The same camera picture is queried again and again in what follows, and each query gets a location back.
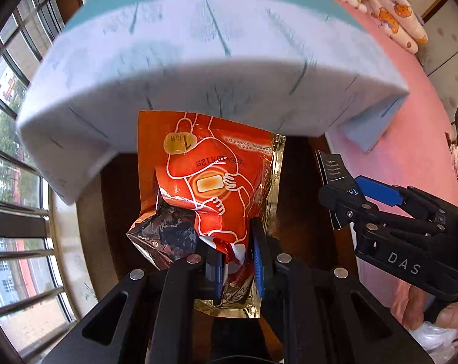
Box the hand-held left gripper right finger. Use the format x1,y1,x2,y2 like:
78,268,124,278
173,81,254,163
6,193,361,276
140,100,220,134
249,216,434,364

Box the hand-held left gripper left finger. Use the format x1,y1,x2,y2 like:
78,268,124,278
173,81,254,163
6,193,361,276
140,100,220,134
41,252,226,364

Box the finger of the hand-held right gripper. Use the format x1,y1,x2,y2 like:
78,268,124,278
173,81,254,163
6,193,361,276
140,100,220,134
318,186,438,236
356,176,457,222

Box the black card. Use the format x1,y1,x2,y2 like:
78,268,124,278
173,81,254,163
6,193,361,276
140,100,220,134
315,150,356,231

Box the orange foil packet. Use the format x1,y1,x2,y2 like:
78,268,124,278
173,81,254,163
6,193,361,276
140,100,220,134
126,110,287,319

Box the person's right hand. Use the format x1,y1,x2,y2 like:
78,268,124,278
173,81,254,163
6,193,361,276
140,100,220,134
407,286,458,329

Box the bed with pink sheet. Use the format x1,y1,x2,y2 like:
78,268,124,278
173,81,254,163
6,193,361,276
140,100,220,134
301,0,458,312

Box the white plastic bag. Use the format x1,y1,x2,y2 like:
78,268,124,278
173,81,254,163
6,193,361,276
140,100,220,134
409,320,458,364

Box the cartoon bear print bolster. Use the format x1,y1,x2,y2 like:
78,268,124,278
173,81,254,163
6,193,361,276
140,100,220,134
369,0,428,54

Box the tree print tablecloth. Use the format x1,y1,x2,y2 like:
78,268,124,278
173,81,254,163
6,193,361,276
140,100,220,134
17,0,409,207

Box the window with metal grille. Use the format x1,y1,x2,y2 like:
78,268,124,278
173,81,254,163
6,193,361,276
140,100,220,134
0,0,82,364

